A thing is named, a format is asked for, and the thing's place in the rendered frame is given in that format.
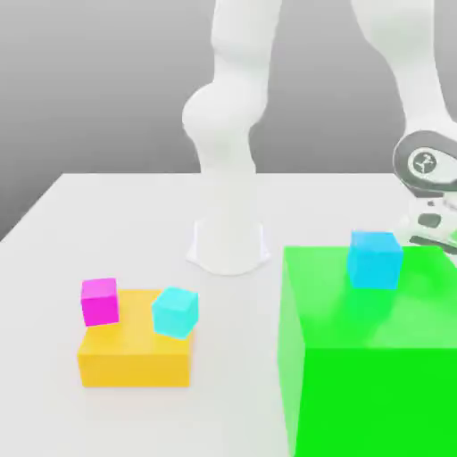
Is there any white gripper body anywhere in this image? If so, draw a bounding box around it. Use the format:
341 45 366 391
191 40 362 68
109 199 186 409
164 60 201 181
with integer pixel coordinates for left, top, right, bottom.
398 225 457 268

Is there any small sky blue cube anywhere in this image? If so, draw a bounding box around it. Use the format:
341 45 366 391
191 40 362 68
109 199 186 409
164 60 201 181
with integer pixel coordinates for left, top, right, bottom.
346 229 404 291

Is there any small turquoise cube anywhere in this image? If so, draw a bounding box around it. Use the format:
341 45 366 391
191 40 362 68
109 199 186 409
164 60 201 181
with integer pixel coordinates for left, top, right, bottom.
151 286 200 340

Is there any small magenta cube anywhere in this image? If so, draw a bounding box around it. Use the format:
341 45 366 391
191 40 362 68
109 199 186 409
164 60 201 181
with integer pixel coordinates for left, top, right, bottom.
80 277 120 328

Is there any large green box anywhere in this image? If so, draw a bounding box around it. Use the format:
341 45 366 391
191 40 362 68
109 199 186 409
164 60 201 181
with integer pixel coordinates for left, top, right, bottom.
277 245 457 457

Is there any large yellow box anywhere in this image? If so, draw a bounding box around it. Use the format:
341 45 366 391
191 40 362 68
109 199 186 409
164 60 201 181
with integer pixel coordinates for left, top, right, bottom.
77 288 195 389

